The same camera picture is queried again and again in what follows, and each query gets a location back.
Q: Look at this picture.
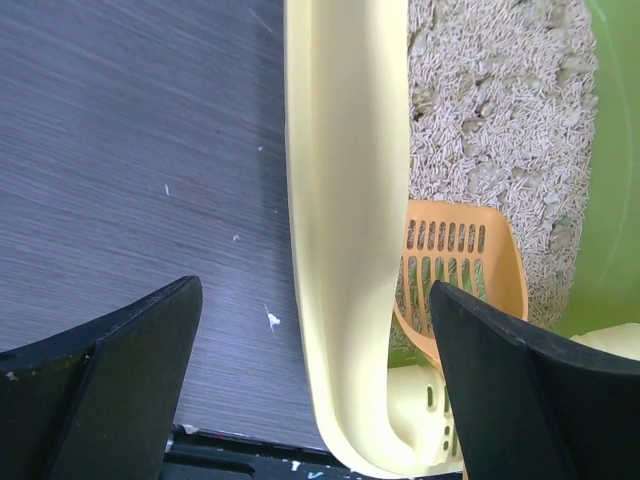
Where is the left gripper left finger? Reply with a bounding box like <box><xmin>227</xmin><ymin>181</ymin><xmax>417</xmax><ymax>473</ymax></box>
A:
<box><xmin>1</xmin><ymin>276</ymin><xmax>203</xmax><ymax>479</ymax></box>

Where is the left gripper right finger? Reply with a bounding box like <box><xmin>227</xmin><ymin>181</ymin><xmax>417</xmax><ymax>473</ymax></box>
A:
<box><xmin>430</xmin><ymin>282</ymin><xmax>639</xmax><ymax>479</ymax></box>

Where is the yellow green litter box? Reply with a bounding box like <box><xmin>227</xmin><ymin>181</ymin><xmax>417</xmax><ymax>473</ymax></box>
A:
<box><xmin>284</xmin><ymin>1</ymin><xmax>639</xmax><ymax>479</ymax></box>

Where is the orange litter scoop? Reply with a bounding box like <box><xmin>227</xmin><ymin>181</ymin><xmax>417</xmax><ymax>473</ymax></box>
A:
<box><xmin>394</xmin><ymin>200</ymin><xmax>529</xmax><ymax>370</ymax></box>

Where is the beige cat litter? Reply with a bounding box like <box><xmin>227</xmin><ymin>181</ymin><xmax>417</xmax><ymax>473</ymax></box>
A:
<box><xmin>407</xmin><ymin>1</ymin><xmax>598</xmax><ymax>328</ymax></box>

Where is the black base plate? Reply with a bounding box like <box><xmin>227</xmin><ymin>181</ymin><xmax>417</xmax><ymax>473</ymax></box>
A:
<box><xmin>159</xmin><ymin>425</ymin><xmax>366</xmax><ymax>480</ymax></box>

